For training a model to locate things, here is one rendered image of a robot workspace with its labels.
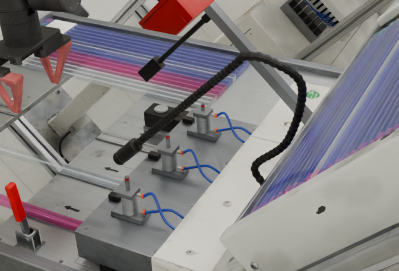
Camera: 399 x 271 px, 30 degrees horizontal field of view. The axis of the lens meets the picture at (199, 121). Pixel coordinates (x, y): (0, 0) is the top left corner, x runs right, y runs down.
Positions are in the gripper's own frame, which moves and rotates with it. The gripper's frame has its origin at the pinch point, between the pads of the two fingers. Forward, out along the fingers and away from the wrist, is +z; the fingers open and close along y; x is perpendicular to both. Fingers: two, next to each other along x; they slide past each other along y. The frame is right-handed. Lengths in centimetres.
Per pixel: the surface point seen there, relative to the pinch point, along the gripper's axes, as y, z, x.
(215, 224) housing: -9.4, 7.6, -35.7
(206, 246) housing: -13.7, 7.7, -36.7
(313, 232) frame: -22, -7, -54
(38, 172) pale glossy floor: 66, 79, 72
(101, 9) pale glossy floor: 140, 57, 94
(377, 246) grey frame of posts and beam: -24, -9, -61
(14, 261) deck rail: -20.8, 13.9, -9.6
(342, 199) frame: -22, -12, -57
